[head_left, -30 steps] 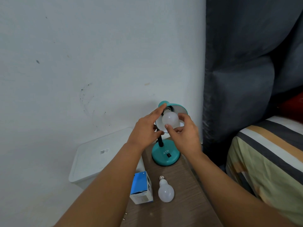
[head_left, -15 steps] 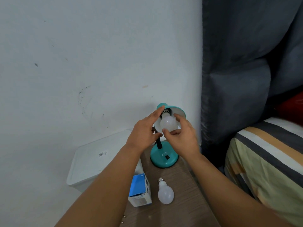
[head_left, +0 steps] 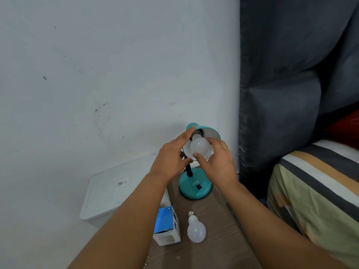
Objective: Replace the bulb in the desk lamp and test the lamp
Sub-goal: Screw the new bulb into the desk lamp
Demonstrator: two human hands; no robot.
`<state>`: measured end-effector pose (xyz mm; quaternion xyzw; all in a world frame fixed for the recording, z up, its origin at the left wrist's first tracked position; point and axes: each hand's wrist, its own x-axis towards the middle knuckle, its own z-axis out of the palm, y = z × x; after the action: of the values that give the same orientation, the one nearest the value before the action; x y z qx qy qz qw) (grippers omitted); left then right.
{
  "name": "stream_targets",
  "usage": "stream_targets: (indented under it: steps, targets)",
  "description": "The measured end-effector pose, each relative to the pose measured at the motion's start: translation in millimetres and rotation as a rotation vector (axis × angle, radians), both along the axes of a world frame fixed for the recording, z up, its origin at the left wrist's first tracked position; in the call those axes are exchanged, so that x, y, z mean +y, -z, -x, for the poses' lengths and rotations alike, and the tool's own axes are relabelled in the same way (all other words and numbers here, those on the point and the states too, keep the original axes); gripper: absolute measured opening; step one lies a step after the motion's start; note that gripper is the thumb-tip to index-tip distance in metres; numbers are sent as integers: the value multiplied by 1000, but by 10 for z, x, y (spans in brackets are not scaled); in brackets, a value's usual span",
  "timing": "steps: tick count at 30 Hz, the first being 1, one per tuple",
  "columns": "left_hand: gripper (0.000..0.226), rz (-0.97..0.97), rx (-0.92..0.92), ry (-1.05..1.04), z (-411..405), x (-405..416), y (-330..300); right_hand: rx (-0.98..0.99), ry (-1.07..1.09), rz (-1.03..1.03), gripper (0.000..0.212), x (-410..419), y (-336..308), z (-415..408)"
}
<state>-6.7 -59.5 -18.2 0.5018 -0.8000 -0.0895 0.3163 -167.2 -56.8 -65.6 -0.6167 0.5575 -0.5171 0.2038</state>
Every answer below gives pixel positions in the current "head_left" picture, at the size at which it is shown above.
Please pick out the teal desk lamp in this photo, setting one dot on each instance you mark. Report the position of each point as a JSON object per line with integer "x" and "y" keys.
{"x": 195, "y": 190}

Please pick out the person's left forearm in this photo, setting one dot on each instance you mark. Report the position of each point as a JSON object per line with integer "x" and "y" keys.
{"x": 120, "y": 229}

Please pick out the person's right forearm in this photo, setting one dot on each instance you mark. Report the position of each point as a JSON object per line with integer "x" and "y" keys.
{"x": 266, "y": 229}

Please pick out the white plastic storage box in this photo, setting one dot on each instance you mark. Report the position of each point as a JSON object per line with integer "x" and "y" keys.
{"x": 166, "y": 200}

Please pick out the white light bulb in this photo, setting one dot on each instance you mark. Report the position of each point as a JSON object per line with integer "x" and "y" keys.
{"x": 196, "y": 232}
{"x": 200, "y": 147}

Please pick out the blue white bulb carton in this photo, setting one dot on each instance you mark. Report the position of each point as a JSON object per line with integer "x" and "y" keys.
{"x": 165, "y": 221}

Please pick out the red pillow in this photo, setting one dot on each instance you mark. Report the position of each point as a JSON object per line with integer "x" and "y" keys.
{"x": 346, "y": 131}

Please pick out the white storage box lid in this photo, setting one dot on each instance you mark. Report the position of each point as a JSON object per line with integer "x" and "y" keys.
{"x": 112, "y": 190}

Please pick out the person's right hand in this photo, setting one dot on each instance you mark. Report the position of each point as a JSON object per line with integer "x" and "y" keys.
{"x": 223, "y": 168}

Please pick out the person's left hand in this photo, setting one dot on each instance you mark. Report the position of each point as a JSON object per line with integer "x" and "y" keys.
{"x": 168, "y": 162}

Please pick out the striped pillow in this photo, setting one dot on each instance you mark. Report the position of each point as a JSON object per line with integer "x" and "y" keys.
{"x": 322, "y": 198}

